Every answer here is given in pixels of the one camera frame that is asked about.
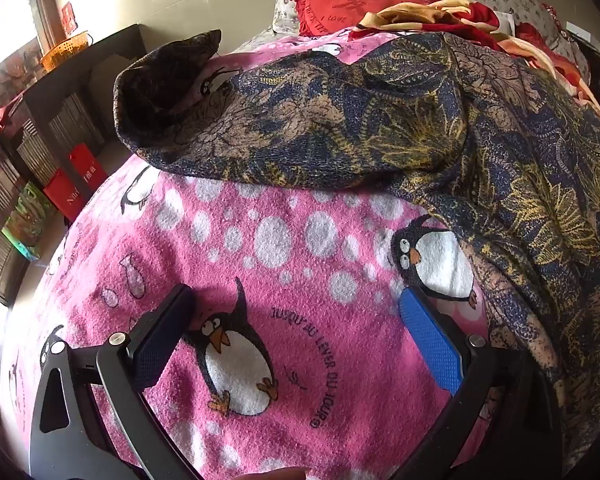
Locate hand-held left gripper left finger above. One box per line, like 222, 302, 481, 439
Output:
29, 283, 206, 480

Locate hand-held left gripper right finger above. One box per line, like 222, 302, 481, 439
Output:
380, 285, 566, 480

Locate brown blue patterned garment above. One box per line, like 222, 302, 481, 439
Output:
114, 30, 600, 471

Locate person's left hand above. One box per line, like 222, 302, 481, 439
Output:
250, 467, 310, 480

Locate pink penguin blanket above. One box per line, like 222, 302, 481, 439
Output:
0, 27, 496, 480

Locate red boxes on floor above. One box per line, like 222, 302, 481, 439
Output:
42, 167, 88, 223

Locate green printed bag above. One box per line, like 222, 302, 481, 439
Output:
1, 181, 56, 261

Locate red gift bag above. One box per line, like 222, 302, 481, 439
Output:
69, 143, 108, 196

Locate dark wooden table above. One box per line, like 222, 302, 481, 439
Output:
0, 24, 148, 221

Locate orange plastic basket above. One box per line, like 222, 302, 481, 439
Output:
40, 31, 90, 72

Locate red yellow blanket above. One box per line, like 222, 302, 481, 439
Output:
355, 0, 600, 131

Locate large red heart pillow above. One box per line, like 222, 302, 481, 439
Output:
295, 0, 438, 38

